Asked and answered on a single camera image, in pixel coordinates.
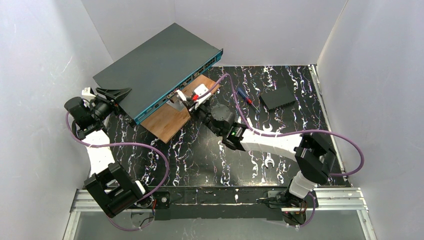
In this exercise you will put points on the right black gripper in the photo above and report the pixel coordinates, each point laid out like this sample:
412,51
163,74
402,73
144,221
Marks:
198,108

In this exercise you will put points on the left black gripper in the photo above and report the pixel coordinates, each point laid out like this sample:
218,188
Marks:
110,103

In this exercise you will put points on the silver SFP plug module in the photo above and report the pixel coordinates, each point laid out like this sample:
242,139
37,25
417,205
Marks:
181,95

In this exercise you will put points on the dark teal network switch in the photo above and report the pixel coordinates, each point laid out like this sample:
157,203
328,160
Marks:
156,69

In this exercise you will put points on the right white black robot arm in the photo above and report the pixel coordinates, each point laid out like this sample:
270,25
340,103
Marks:
313,154

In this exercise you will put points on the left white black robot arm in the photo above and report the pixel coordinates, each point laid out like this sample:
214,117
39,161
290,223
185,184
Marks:
109,184

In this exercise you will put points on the wooden base board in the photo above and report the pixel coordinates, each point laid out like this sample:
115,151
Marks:
165,121

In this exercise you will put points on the blue red screwdriver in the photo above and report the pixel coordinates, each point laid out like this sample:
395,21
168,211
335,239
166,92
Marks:
242,93

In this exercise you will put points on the small black box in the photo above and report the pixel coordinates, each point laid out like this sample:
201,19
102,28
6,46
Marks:
280,97

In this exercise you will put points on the silver open-end wrench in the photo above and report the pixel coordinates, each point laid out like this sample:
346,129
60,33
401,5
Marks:
268,160

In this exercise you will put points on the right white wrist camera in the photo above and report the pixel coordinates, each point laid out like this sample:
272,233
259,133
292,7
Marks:
202,93

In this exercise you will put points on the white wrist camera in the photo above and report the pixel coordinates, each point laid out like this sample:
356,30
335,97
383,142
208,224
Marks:
88,93
202,93

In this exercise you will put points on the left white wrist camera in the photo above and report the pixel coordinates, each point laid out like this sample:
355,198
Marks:
88,93

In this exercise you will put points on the silver metal mount bracket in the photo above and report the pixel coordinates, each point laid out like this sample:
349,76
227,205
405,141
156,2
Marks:
176,103

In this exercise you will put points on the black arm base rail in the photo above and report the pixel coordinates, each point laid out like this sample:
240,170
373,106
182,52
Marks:
217,202

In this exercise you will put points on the aluminium frame rail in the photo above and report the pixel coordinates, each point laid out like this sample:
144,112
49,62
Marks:
328,198

